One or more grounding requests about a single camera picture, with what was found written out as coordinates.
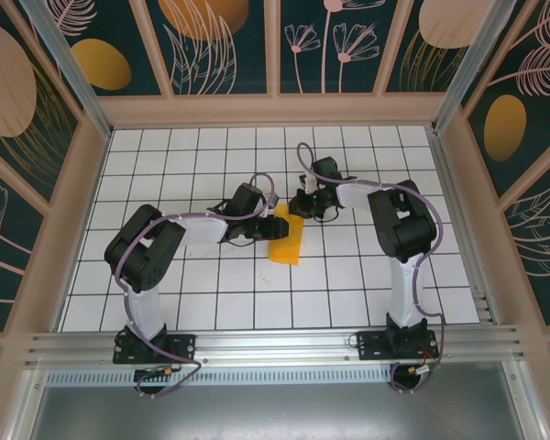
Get grey metal shelf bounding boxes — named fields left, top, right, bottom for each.
left=20, top=361, right=549, bottom=440

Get long aluminium mounting rail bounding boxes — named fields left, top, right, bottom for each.
left=25, top=324, right=528, bottom=368

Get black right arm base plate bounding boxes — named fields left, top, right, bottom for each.
left=356, top=330, right=440, bottom=362

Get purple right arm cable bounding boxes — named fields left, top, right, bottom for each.
left=296, top=142, right=448, bottom=395

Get aluminium frame post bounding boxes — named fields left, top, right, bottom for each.
left=17, top=0, right=114, bottom=138
left=433, top=0, right=519, bottom=134

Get slotted grey cable duct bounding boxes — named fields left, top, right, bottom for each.
left=45, top=368, right=395, bottom=386

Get aluminium side rail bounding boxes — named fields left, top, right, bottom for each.
left=428, top=126, right=503, bottom=326

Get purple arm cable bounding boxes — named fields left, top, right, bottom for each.
left=296, top=142, right=448, bottom=395
left=114, top=171, right=276, bottom=400

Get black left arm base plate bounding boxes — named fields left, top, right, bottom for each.
left=113, top=333, right=197, bottom=366

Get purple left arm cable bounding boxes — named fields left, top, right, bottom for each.
left=114, top=171, right=276, bottom=400

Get orange paper sheet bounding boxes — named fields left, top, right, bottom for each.
left=266, top=203, right=305, bottom=267

